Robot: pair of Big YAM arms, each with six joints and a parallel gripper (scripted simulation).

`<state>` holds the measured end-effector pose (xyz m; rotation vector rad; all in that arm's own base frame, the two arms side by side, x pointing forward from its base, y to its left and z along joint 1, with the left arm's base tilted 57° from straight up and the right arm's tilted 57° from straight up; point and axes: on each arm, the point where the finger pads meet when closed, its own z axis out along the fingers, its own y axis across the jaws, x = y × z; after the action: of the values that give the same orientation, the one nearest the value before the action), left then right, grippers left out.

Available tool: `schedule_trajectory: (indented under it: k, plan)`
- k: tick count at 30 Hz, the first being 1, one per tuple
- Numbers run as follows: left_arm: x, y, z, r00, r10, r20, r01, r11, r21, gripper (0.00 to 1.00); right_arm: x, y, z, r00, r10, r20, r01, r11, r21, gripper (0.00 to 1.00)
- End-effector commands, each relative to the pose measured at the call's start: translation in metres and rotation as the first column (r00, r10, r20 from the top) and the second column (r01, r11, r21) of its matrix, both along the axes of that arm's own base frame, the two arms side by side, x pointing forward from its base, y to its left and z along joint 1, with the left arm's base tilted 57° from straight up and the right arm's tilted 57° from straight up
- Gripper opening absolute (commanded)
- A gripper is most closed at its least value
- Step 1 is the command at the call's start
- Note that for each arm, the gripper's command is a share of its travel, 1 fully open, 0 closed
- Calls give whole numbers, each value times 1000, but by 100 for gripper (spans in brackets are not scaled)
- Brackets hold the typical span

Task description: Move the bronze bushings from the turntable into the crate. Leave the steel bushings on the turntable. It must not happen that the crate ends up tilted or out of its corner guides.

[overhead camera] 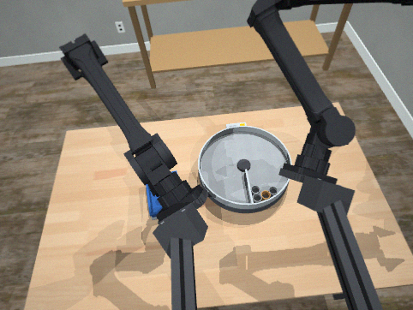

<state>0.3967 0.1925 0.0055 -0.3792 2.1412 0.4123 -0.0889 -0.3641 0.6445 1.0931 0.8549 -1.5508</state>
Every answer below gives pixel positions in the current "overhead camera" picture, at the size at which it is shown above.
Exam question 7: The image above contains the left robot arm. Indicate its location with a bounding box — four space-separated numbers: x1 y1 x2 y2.
59 33 203 221

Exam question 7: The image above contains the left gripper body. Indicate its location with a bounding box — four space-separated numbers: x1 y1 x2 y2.
148 182 159 197

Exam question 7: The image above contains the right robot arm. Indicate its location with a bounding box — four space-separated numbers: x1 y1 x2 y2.
247 0 413 184

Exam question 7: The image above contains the grey metal ring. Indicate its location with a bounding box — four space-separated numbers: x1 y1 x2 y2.
253 194 262 203
251 185 260 196
268 186 278 198

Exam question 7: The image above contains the bronze bushing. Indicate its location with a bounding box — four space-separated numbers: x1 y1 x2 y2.
261 190 271 201

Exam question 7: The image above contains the blue open tray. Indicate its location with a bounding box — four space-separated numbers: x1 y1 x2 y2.
146 184 163 218

